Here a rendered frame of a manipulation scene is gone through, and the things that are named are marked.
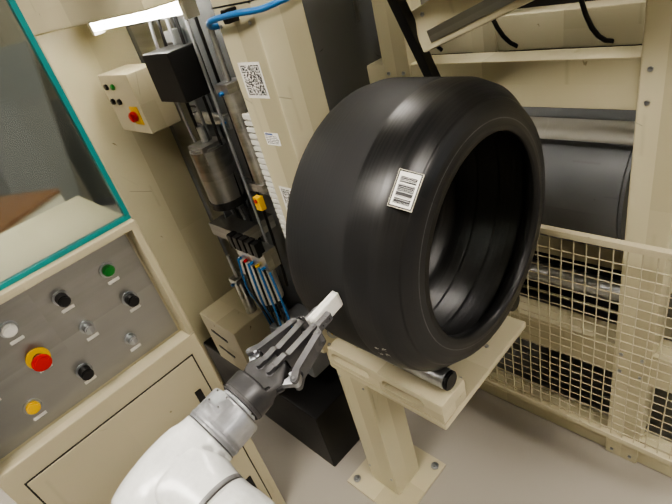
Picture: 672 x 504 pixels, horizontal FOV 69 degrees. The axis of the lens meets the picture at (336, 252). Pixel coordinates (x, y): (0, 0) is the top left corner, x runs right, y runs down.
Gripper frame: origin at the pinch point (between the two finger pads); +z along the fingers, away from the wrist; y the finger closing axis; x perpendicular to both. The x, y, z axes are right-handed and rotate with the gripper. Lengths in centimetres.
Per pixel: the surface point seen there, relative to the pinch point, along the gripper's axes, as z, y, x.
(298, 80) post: 34, 28, -24
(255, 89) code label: 28, 35, -25
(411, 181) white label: 17.5, -10.8, -16.3
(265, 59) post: 29, 28, -31
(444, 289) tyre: 36.5, 6.9, 33.5
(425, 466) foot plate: 21, 27, 123
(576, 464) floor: 52, -16, 129
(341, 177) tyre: 15.1, 1.7, -16.8
